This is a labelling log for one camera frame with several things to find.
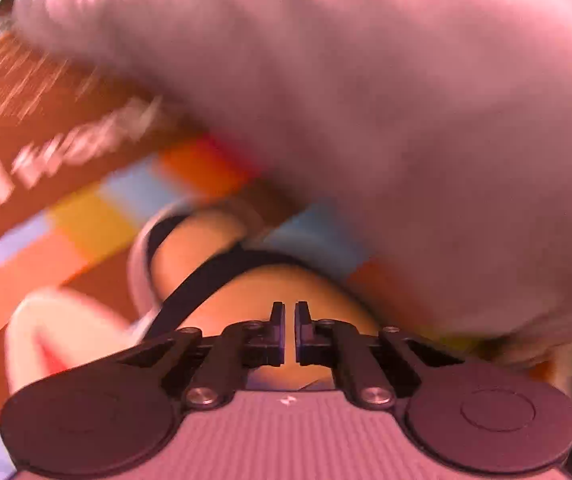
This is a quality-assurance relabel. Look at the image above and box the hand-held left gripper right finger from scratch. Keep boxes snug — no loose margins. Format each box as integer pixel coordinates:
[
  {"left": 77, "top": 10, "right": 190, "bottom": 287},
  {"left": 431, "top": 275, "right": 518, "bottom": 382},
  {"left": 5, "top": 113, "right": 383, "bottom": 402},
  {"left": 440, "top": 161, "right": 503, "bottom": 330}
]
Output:
[{"left": 295, "top": 301, "right": 464, "bottom": 410}]

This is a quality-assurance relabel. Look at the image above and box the printed blanket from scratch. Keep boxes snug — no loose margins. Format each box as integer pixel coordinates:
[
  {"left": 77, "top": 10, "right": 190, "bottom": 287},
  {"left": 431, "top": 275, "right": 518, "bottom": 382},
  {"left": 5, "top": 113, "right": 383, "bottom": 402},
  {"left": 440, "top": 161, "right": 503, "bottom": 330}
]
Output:
[{"left": 0, "top": 0, "right": 572, "bottom": 480}]

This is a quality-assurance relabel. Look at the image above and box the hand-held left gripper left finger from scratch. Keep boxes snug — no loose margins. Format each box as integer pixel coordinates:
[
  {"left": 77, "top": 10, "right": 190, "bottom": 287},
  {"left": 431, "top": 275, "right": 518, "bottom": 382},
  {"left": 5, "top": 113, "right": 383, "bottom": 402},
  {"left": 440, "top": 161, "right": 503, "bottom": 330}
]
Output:
[{"left": 116, "top": 302, "right": 286, "bottom": 408}]

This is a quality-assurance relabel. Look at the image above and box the light grey garment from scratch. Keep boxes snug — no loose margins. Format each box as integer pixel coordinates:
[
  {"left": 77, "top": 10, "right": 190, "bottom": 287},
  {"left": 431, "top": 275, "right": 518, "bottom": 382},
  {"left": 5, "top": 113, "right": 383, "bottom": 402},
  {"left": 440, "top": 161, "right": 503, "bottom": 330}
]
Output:
[{"left": 13, "top": 0, "right": 572, "bottom": 366}]

